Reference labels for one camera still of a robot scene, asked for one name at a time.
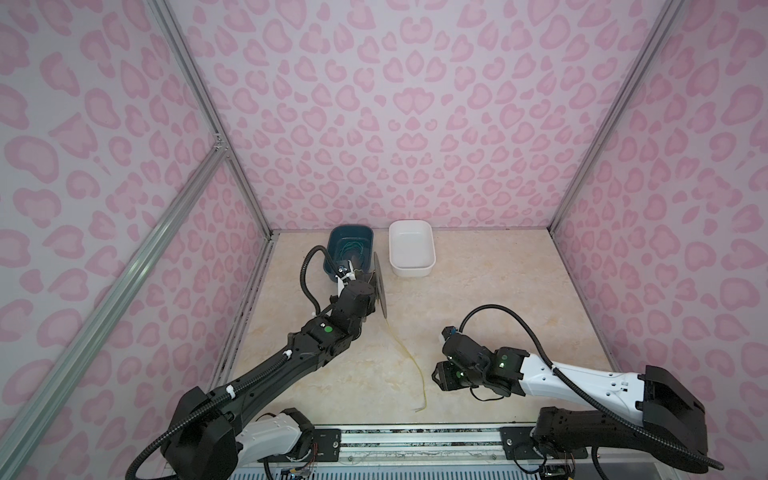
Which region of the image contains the dark grey cable spool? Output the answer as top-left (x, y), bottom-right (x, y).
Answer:
top-left (368, 252), bottom-right (388, 319)

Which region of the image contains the yellow cable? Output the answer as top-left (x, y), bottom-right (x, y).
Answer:
top-left (386, 317), bottom-right (428, 414)

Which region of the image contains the white plastic tray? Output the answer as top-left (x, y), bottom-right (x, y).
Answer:
top-left (388, 220), bottom-right (436, 278)

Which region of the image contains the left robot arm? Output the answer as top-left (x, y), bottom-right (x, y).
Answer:
top-left (159, 273), bottom-right (379, 479)

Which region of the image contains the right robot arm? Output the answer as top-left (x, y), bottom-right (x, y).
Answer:
top-left (432, 327), bottom-right (712, 474)

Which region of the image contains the dark teal plastic bin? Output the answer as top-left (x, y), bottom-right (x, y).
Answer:
top-left (326, 224), bottom-right (374, 272)

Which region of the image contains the green cable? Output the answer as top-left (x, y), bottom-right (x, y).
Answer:
top-left (338, 238), bottom-right (367, 265)

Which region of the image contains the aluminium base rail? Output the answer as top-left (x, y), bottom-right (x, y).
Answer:
top-left (161, 422), bottom-right (685, 480)

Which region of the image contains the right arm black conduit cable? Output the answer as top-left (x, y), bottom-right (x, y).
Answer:
top-left (457, 303), bottom-right (725, 472)

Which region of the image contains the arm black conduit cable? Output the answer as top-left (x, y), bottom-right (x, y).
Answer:
top-left (457, 303), bottom-right (725, 472)
top-left (124, 244), bottom-right (343, 480)

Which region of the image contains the diagonal aluminium frame strut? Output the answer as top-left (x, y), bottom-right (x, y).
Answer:
top-left (1, 145), bottom-right (228, 479)

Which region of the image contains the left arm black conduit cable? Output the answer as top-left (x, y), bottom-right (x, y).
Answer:
top-left (124, 244), bottom-right (343, 480)

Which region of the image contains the left aluminium frame strut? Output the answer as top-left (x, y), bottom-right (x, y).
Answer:
top-left (147, 0), bottom-right (273, 240)

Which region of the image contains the right aluminium frame strut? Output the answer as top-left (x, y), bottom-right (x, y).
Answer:
top-left (547, 0), bottom-right (688, 238)

